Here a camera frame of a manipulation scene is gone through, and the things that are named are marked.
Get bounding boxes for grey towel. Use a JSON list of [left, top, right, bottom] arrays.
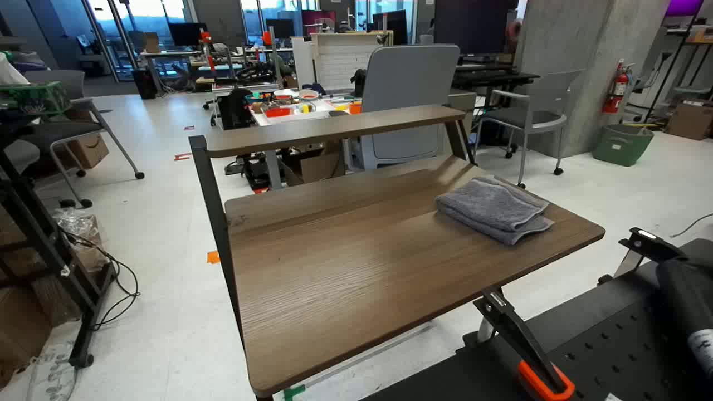
[[436, 179, 553, 247]]

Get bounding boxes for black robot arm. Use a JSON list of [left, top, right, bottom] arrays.
[[657, 242, 713, 380]]

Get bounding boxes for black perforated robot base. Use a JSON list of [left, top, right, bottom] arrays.
[[366, 273, 713, 401]]

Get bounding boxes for cardboard box under desk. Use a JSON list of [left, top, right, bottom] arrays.
[[280, 150, 345, 185]]

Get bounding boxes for wooden desk with shelf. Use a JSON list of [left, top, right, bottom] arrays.
[[189, 105, 604, 401]]

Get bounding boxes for white cluttered table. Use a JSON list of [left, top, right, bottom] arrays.
[[250, 90, 362, 127]]

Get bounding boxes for black backpack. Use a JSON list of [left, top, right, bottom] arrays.
[[219, 90, 255, 129]]

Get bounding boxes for grey office chair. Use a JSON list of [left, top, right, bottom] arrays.
[[477, 71, 579, 188]]

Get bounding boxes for green plastic bin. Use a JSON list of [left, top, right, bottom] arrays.
[[592, 125, 652, 167]]

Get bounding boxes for grey rolling cart table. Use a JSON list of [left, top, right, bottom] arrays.
[[25, 98, 145, 208]]

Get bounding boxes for silver black clamp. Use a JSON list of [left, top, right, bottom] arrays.
[[599, 228, 687, 284]]

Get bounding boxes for red fire extinguisher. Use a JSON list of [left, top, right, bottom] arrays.
[[602, 60, 631, 115]]

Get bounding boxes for black metal rack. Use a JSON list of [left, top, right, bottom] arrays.
[[0, 112, 116, 367]]

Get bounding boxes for cardboard box at right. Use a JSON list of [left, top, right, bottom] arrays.
[[667, 103, 713, 140]]

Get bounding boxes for black floor cable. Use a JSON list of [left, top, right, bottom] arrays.
[[75, 237, 143, 332]]

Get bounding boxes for orange handled bar clamp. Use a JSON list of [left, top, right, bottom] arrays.
[[474, 291, 574, 401]]

